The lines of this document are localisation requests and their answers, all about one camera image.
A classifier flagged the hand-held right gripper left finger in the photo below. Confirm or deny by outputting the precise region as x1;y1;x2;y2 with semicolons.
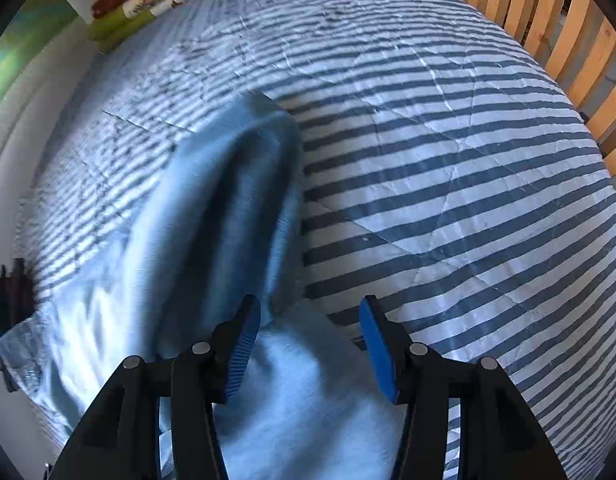
50;295;261;480

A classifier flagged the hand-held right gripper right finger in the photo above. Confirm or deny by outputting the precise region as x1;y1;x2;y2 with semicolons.
359;295;571;480

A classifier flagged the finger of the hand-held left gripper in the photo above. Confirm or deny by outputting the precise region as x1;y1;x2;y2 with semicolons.
0;258;37;336
0;347;19;394

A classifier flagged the light blue garment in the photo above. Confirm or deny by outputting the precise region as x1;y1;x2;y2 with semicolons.
0;91;409;480

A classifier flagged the blue white striped bedsheet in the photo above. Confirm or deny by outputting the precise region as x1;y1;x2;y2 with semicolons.
15;0;616;480

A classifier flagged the folded green floral blanket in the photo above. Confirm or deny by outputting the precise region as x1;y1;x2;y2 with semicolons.
85;0;269;43

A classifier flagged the wooden slatted headboard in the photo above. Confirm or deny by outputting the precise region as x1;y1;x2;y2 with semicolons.
373;0;616;196

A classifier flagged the green landscape wall poster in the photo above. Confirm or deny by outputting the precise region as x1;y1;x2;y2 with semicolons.
0;0;78;111

